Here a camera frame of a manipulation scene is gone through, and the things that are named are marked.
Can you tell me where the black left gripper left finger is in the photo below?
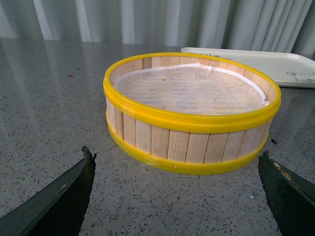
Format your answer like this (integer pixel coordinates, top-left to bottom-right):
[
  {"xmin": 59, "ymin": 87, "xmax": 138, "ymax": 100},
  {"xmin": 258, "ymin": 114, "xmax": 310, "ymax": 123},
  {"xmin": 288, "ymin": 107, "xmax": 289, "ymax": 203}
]
[{"xmin": 0, "ymin": 146, "xmax": 96, "ymax": 236}]

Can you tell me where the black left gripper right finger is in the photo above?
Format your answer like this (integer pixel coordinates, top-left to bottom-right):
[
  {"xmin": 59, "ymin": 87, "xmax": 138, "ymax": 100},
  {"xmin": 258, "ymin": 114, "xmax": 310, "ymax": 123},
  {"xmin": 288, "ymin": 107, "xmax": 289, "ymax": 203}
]
[{"xmin": 258, "ymin": 151, "xmax": 315, "ymax": 236}]

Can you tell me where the cream rectangular serving tray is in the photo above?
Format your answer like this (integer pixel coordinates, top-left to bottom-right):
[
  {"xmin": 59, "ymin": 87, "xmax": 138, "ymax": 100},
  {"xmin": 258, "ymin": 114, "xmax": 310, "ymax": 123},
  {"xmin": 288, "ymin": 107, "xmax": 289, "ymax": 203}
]
[{"xmin": 181, "ymin": 47, "xmax": 315, "ymax": 89}]

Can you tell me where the yellow rimmed wooden steamer basket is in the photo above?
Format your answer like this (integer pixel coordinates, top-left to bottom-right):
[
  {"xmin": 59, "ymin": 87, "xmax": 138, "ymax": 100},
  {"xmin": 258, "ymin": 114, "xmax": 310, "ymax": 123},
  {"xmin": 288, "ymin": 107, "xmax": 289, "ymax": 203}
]
[{"xmin": 103, "ymin": 53, "xmax": 281, "ymax": 175}]

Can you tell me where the white steamer liner cloth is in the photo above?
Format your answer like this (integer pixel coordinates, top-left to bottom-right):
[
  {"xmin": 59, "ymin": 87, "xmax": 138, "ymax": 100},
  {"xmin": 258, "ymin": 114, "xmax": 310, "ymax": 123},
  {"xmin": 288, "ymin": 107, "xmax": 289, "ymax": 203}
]
[{"xmin": 113, "ymin": 63, "xmax": 269, "ymax": 116}]

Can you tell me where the grey pleated curtain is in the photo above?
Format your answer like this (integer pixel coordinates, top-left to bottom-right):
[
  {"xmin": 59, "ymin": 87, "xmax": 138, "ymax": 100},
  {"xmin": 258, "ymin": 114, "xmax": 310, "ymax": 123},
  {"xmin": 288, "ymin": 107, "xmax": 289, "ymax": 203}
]
[{"xmin": 0, "ymin": 0, "xmax": 315, "ymax": 55}]

